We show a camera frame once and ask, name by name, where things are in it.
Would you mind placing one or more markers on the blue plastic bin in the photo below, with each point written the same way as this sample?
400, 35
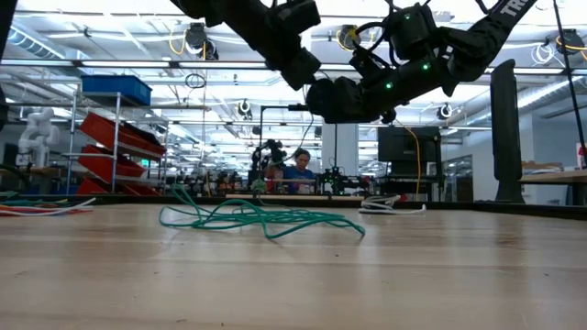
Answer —
114, 89

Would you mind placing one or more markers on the silver ventilation duct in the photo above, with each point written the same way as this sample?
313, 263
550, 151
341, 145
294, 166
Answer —
32, 43

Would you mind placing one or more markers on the green fuzzy object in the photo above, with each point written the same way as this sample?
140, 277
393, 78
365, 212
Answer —
258, 185

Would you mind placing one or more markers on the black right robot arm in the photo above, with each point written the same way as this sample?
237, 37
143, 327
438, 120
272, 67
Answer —
481, 41

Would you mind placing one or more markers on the black monitor cart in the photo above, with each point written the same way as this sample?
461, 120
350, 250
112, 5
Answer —
408, 183

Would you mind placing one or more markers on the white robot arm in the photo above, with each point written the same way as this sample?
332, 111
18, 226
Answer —
39, 133

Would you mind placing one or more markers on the red plastic shelf bin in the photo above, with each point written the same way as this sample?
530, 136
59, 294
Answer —
98, 128
98, 165
89, 188

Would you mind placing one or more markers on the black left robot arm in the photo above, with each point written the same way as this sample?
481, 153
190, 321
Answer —
7, 46

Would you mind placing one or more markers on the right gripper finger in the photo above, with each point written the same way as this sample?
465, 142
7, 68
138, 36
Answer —
357, 105

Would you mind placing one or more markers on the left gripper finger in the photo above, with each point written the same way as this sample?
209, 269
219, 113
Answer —
302, 69

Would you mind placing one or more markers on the tall black upright panel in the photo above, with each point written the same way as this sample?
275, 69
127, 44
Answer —
506, 137

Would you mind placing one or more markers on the metal shelf rack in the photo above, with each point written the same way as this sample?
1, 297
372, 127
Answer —
117, 105

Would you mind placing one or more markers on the white structural column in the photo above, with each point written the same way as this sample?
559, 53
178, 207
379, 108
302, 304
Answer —
348, 151

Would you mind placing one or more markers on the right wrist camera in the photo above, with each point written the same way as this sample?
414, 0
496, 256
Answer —
413, 32

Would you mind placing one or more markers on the black workstation robot arm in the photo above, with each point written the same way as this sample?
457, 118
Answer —
270, 153
341, 181

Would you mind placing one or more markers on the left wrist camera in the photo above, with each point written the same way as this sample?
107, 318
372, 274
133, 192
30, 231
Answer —
298, 16

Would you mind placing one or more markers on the thin black pole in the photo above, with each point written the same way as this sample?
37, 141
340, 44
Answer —
568, 69

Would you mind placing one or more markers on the wooden workstation table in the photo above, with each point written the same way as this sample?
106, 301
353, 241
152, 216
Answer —
339, 198

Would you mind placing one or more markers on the light wooden table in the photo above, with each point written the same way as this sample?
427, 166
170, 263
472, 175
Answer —
555, 176

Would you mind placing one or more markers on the black monitor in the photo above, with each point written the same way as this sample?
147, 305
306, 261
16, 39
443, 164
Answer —
399, 144

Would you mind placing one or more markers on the black workstation frame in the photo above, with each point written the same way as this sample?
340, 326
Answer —
261, 128

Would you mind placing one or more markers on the person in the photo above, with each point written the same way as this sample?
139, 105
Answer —
298, 173

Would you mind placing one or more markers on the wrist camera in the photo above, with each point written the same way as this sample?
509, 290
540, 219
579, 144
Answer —
298, 16
413, 32

